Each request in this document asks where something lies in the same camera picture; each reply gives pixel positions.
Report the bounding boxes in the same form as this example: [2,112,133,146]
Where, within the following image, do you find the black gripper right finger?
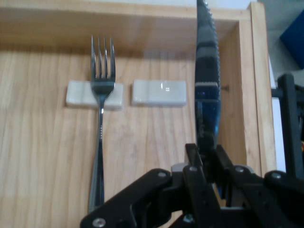
[213,144,304,228]

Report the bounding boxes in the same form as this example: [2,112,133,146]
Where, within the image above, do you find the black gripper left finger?
[79,143,222,228]

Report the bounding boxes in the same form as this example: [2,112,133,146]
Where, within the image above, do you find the serrated steel table knife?
[194,0,222,200]

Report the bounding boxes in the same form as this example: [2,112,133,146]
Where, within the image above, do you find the white ceramic cutlery rest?
[66,80,124,111]
[131,79,187,106]

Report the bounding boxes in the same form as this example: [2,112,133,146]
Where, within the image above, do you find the steel fork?
[88,35,116,214]

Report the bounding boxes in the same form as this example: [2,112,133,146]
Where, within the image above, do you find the light wooden drawer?
[0,1,277,228]

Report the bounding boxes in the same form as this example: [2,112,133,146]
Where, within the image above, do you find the blue box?
[279,9,304,70]

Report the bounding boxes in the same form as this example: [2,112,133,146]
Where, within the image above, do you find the black drawer handle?
[270,73,304,177]

